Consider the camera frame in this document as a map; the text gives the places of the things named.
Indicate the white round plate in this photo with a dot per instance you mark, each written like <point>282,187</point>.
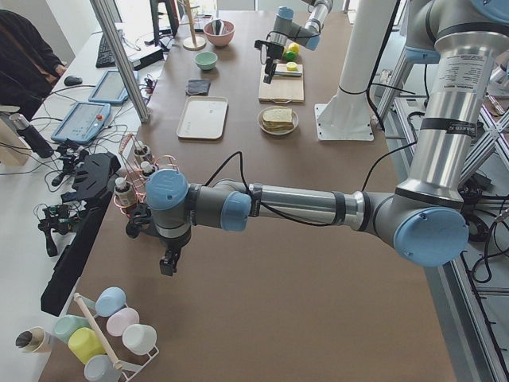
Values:
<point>295,120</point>

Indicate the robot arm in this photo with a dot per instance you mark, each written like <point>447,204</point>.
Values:
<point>421,219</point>
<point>284,29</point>

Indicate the blue teach pendant far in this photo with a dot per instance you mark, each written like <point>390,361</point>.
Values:
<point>110,89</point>

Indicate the yellow cup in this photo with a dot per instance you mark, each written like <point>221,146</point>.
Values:
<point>85,344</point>

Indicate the cream rabbit tray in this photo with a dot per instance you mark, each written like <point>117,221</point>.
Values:
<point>203,117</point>

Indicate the pink cup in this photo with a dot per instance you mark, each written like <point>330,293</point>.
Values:
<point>118,322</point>

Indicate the yellow lemon back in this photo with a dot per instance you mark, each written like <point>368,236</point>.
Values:
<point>293,47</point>

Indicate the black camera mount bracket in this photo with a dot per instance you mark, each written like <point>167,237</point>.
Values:
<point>93,184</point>

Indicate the green lime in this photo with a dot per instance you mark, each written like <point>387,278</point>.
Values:
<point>290,56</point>

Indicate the mint green cup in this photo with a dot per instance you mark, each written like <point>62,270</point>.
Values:
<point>65,326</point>

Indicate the tea bottle one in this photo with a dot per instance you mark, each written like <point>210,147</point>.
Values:
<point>125,196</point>

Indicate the grey folded cloth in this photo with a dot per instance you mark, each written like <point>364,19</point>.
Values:
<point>198,87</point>

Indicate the grey blue cup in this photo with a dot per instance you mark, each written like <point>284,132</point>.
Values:
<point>100,369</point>

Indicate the aluminium frame post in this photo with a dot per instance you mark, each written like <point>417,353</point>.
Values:
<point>107,24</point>

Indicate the tea bottle two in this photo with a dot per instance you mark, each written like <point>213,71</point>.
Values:
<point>147,169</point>

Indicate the wooden mug tree stand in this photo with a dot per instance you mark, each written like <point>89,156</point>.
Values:
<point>193,42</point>

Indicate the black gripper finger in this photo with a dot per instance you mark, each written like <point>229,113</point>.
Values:
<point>273,67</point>
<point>267,74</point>
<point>174,264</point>
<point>165,265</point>

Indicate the pink bowl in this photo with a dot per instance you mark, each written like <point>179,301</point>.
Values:
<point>222,40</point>

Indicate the copper wire bottle rack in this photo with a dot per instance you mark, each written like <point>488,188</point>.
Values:
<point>132,171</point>

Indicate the black keyboard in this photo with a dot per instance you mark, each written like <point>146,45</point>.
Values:
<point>105,57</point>

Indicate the white wire cup rack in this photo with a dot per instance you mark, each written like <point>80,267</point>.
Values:
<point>131,365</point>

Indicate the blue teach pendant near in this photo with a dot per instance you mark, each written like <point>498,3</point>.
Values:
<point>83,122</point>

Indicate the light blue cup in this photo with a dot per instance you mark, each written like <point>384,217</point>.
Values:
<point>110,301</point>

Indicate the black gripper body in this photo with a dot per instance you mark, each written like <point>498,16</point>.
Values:
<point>172,246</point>
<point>273,51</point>

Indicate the tea bottle three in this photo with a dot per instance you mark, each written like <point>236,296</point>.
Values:
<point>143,154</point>

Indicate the green bowl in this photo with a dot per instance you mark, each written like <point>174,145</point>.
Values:
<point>206,61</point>

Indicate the white cup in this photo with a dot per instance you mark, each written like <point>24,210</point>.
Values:
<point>140,339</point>

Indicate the paper cup with metal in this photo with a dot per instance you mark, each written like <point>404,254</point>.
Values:
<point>34,340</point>

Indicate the black water bottle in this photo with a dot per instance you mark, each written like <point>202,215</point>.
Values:
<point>31,136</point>

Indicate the metal ice scoop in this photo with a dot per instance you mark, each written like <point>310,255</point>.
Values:
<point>217,26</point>

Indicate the blue teach pendant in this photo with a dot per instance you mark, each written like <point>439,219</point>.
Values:
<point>83,122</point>
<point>110,89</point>

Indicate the wooden cutting board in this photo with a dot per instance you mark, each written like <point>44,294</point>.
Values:
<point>282,89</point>

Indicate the half lemon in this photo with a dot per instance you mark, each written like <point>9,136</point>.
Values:
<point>291,66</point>

